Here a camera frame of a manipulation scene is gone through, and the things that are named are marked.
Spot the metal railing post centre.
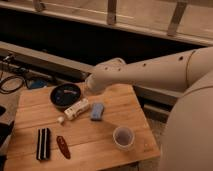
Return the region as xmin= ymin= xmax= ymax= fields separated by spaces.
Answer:
xmin=107 ymin=0 xmax=117 ymax=25

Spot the blue sponge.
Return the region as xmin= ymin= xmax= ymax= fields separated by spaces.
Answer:
xmin=90 ymin=103 xmax=104 ymax=121

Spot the black coiled cable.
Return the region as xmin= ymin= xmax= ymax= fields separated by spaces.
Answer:
xmin=0 ymin=75 xmax=26 ymax=95

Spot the small white garlic piece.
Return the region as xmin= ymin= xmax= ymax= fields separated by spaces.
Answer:
xmin=57 ymin=116 xmax=65 ymax=125

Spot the black white striped brush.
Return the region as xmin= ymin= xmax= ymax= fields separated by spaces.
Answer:
xmin=36 ymin=128 xmax=51 ymax=161

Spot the blue object behind table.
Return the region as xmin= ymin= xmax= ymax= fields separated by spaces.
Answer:
xmin=28 ymin=79 xmax=47 ymax=89

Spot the dark red flat tool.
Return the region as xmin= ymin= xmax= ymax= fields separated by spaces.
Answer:
xmin=56 ymin=136 xmax=71 ymax=159

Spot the metal railing post right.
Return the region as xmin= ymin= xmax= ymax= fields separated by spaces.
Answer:
xmin=167 ymin=0 xmax=188 ymax=36

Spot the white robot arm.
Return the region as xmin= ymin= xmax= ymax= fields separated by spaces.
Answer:
xmin=86 ymin=47 xmax=213 ymax=171

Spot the black round bowl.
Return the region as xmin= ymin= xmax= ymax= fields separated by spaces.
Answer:
xmin=50 ymin=83 xmax=81 ymax=108

